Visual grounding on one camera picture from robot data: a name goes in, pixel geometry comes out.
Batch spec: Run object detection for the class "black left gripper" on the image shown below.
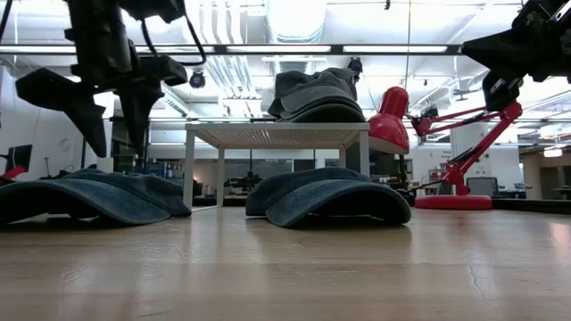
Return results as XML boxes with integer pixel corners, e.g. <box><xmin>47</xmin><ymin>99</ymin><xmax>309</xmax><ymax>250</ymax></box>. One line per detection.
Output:
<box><xmin>15</xmin><ymin>26</ymin><xmax>167</xmax><ymax>159</ymax></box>

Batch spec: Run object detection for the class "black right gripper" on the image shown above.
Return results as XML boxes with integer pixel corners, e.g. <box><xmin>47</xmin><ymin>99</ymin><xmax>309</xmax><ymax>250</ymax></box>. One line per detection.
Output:
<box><xmin>461</xmin><ymin>0</ymin><xmax>571</xmax><ymax>112</ymax></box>

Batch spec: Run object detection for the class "blue denim cap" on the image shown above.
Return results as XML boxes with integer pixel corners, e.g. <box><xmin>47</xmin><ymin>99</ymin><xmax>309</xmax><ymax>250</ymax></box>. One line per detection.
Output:
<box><xmin>0</xmin><ymin>168</ymin><xmax>193</xmax><ymax>226</ymax></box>

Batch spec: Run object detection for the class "black monitor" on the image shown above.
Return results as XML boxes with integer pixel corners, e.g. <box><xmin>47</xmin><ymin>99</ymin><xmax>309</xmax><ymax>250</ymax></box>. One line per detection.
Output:
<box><xmin>4</xmin><ymin>144</ymin><xmax>33</xmax><ymax>173</ymax></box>

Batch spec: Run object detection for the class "red background object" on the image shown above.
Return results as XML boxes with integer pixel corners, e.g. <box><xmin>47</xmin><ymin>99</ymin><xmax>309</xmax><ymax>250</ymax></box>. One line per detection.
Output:
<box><xmin>0</xmin><ymin>165</ymin><xmax>27</xmax><ymax>182</ymax></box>

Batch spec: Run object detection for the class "grey monitor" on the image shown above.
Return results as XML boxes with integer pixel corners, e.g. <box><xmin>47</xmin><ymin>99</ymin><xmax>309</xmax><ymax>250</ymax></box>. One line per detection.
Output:
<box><xmin>466</xmin><ymin>177</ymin><xmax>500</xmax><ymax>197</ymax></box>

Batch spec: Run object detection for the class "red desk lamp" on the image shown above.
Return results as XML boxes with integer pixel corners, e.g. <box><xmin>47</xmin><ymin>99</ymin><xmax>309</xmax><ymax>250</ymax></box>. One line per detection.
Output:
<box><xmin>368</xmin><ymin>86</ymin><xmax>524</xmax><ymax>210</ymax></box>

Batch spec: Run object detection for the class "black overhead rig beam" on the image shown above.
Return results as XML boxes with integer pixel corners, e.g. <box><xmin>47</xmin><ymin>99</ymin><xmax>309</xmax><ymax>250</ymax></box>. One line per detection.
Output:
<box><xmin>0</xmin><ymin>43</ymin><xmax>465</xmax><ymax>56</ymax></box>

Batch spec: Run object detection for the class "white perforated metal shelf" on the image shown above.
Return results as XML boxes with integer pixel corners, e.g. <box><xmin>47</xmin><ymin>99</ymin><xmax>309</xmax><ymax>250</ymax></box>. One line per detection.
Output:
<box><xmin>183</xmin><ymin>121</ymin><xmax>371</xmax><ymax>210</ymax></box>

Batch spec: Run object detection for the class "dark navy cap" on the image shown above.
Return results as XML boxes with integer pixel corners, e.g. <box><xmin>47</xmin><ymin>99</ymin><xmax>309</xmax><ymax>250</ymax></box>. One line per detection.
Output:
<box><xmin>244</xmin><ymin>167</ymin><xmax>412</xmax><ymax>228</ymax></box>

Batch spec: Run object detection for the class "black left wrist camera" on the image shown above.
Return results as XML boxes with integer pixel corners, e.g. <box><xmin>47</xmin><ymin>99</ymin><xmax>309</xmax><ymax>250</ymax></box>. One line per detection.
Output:
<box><xmin>137</xmin><ymin>53</ymin><xmax>189</xmax><ymax>88</ymax></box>

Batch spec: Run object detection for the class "long black arm cable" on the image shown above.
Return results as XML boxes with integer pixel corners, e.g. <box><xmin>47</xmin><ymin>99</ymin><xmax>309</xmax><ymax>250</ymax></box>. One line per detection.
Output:
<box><xmin>140</xmin><ymin>8</ymin><xmax>209</xmax><ymax>68</ymax></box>

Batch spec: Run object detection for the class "black lamp cable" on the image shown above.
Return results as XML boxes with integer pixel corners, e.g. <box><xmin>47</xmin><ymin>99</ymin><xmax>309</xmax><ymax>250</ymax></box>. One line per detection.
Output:
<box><xmin>403</xmin><ymin>177</ymin><xmax>447</xmax><ymax>196</ymax></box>

